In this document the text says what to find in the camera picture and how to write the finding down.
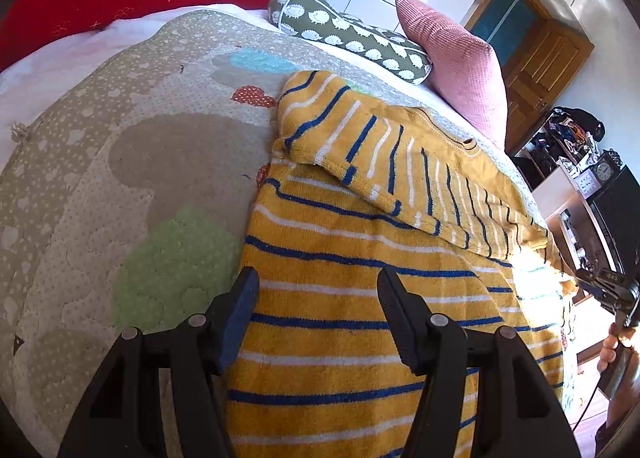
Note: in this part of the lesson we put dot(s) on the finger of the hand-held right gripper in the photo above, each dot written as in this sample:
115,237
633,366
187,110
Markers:
610,285

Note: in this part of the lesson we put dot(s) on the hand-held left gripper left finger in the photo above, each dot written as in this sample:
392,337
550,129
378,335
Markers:
240,318

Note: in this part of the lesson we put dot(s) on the black screen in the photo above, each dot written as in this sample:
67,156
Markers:
617,223

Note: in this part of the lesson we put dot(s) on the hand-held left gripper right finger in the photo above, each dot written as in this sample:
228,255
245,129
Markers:
400,328

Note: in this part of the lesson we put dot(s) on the cluttered open shelf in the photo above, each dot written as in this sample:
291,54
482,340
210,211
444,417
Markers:
565,138

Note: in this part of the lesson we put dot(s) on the green patterned pillow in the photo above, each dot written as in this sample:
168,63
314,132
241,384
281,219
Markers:
350,35

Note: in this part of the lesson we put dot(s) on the person's right hand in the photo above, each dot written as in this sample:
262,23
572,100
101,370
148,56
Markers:
610,348

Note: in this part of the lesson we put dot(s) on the wooden door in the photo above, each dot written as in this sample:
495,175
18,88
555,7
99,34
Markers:
545,63

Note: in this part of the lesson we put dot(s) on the yellow striped sweater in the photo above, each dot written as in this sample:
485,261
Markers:
325,248

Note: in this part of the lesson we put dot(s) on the beige heart patchwork quilt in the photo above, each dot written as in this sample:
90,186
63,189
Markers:
150,163

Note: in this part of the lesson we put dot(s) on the black table clock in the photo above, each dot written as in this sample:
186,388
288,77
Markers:
605,168

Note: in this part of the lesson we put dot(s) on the pale pink bed sheet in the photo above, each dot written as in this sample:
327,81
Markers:
50,68

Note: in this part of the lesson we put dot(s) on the beige desk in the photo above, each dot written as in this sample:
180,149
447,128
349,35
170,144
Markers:
555,198

